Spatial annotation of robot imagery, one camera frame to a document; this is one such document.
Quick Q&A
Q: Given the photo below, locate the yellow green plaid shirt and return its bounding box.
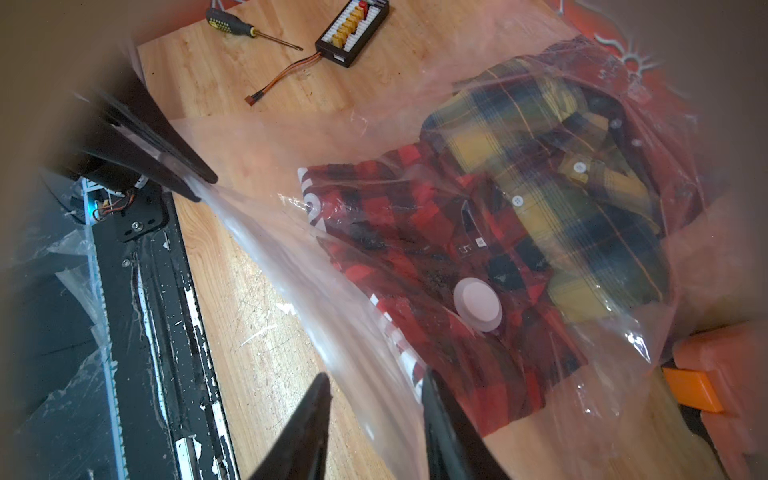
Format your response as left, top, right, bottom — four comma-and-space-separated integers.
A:
421, 57, 669, 322

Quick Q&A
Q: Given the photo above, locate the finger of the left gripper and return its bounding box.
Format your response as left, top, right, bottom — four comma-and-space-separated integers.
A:
89, 89, 219, 184
71, 134, 200, 202

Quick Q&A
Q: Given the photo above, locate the white vacuum bag valve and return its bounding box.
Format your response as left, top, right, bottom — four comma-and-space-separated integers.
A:
453, 277, 503, 333

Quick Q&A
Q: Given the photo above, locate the small picture card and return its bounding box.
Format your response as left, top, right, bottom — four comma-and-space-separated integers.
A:
245, 1, 390, 106

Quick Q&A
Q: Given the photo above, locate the red black plaid shirt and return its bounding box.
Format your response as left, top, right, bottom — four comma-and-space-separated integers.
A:
298, 141, 586, 435

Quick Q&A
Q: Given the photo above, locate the black handled screwdriver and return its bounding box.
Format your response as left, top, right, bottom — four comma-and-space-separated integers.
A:
205, 7, 303, 51

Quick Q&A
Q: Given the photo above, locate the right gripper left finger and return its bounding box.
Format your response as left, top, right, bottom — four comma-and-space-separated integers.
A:
250, 372, 332, 480

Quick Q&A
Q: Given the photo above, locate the clear plastic vacuum bag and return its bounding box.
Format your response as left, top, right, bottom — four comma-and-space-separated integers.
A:
179, 1, 721, 479

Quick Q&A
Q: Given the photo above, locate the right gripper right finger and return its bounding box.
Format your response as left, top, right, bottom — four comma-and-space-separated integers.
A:
422, 369, 510, 480

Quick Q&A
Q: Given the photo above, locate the orange plastic tool case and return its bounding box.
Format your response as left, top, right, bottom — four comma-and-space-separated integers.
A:
661, 317, 768, 480

